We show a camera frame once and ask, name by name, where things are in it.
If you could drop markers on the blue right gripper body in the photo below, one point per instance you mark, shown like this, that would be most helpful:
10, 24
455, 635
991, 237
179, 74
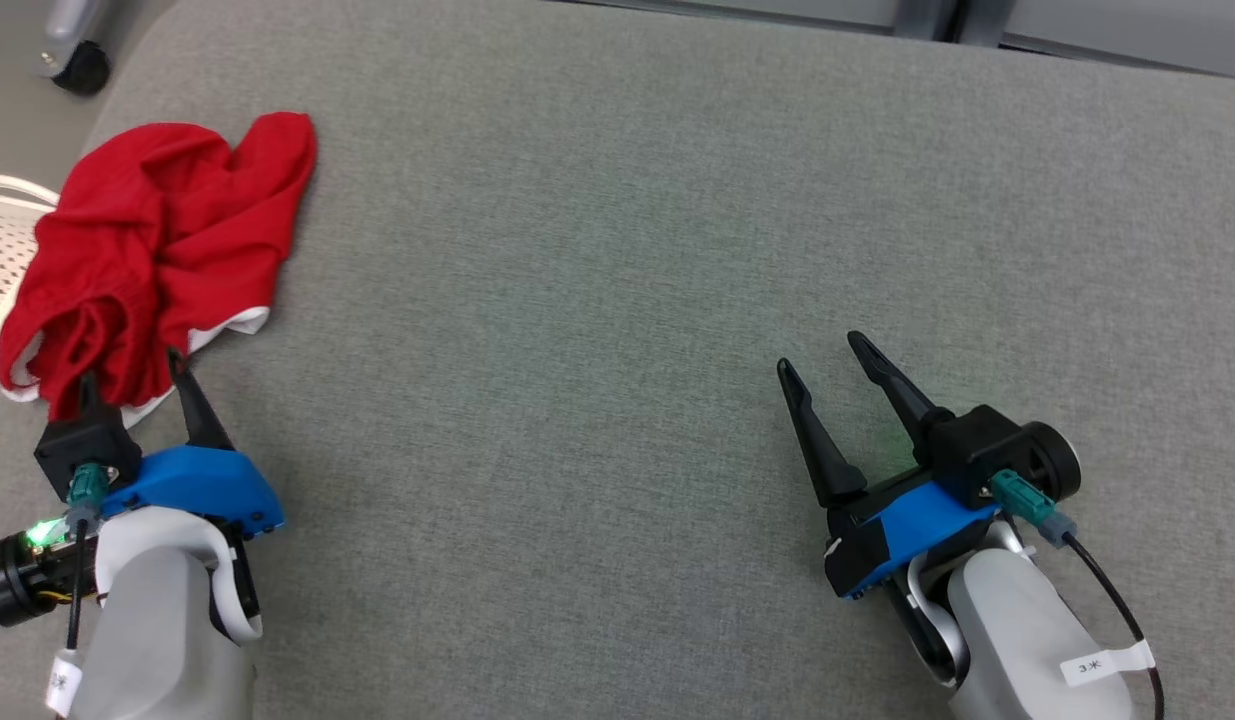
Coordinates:
907, 525

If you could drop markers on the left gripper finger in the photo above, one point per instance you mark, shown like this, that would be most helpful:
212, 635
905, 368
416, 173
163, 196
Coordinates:
89, 400
202, 425

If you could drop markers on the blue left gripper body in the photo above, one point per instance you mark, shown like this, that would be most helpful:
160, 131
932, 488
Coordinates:
197, 485

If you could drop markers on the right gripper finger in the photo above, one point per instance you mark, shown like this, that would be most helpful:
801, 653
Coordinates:
902, 395
827, 465

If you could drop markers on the red garment white hem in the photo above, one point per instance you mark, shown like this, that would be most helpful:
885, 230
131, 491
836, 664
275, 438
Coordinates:
157, 230

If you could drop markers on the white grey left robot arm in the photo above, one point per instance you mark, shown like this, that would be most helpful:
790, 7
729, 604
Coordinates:
157, 640

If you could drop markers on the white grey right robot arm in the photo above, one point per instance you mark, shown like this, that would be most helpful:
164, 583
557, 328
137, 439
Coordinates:
1017, 640

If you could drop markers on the white perforated laundry basket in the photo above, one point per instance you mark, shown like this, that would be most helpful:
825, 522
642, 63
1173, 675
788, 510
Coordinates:
2, 250

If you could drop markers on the silver leg with black caster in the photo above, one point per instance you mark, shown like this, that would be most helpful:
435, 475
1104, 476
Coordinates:
77, 60

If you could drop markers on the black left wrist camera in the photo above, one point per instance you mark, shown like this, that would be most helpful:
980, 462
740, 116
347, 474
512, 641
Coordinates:
82, 440

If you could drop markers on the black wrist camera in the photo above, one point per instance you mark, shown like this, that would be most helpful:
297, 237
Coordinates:
977, 450
82, 440

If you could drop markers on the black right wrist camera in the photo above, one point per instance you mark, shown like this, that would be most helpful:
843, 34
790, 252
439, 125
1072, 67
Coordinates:
977, 450

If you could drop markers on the grey partition wall post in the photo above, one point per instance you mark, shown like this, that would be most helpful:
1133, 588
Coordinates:
947, 20

